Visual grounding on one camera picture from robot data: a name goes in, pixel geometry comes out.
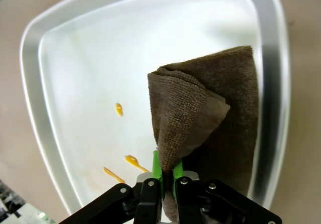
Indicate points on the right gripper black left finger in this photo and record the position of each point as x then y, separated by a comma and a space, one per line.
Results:
150, 196

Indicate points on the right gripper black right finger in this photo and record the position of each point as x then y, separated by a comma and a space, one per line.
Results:
190, 196

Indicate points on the brown microfibre cloth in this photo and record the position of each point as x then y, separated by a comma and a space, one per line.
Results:
200, 103

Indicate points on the yellow mustard streak stain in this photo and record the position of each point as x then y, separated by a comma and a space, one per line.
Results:
134, 161
113, 174

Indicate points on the yellow mustard drop stain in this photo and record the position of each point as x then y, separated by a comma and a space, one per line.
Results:
119, 109

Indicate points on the white rectangular tray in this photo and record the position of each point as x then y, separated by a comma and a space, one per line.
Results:
100, 58

